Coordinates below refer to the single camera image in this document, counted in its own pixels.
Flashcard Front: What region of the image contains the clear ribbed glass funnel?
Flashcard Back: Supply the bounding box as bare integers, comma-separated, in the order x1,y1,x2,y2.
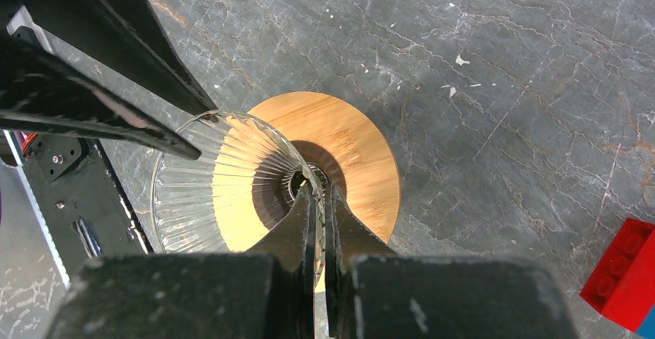
150,110,327,285

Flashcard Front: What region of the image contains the blue lego brick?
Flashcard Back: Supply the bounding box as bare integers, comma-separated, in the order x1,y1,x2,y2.
636,317,655,339

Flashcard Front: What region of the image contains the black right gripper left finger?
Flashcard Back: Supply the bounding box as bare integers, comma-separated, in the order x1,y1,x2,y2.
249,183,317,338

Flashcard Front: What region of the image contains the red lego brick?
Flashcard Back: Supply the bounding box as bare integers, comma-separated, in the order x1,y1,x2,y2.
579,218,654,334

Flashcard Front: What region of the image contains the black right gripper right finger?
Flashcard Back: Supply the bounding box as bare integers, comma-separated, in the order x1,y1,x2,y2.
324,183,395,338

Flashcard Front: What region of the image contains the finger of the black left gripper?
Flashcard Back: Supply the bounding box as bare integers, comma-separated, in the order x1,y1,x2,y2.
2,0,216,114
1,35,201,160

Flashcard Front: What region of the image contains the round wooden dripper stand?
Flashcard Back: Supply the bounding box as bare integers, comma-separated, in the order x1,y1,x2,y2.
212,90,402,254

